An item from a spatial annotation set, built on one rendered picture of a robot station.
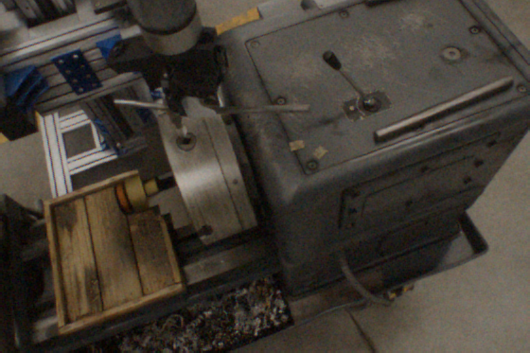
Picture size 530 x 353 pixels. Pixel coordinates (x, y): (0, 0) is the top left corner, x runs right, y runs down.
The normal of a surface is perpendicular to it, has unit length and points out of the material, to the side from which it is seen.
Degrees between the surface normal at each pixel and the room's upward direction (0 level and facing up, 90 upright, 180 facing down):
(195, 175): 32
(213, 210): 61
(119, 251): 0
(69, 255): 0
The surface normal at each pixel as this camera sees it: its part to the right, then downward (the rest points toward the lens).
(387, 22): -0.09, -0.49
